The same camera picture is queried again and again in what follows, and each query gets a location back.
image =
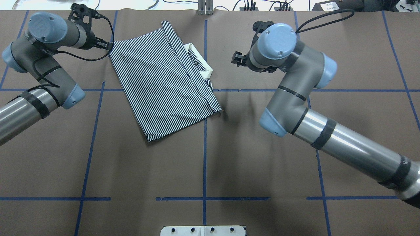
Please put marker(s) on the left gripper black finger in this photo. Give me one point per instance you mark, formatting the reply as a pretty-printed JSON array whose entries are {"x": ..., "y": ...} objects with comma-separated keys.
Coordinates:
[{"x": 102, "y": 44}]

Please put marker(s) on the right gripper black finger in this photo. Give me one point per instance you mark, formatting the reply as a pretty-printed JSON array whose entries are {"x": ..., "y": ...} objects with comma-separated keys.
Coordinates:
[{"x": 239, "y": 59}]

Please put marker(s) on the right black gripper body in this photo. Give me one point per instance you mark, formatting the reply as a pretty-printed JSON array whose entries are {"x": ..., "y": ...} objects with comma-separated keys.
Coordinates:
[{"x": 246, "y": 60}]

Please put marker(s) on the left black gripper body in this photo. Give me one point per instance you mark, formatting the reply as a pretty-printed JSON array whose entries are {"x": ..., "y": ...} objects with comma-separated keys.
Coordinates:
[{"x": 92, "y": 41}]

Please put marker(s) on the navy white striped polo shirt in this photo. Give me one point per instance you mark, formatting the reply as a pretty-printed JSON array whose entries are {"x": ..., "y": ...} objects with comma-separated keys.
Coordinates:
[{"x": 163, "y": 82}]

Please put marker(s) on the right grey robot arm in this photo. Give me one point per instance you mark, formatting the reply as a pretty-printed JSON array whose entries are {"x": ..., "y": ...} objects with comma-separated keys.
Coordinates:
[{"x": 276, "y": 46}]

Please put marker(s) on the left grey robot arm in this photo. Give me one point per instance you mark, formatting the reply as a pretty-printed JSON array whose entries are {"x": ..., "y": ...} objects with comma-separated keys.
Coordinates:
[{"x": 33, "y": 53}]

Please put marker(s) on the black box with label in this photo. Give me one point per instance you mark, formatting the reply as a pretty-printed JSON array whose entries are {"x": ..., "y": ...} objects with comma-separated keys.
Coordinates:
[{"x": 332, "y": 5}]

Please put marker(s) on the aluminium frame post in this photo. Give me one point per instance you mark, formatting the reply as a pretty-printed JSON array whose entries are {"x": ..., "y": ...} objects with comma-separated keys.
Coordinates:
[{"x": 205, "y": 7}]

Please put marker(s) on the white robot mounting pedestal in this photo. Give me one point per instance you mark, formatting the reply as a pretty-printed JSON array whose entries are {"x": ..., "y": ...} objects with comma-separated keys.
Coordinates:
[{"x": 218, "y": 230}]

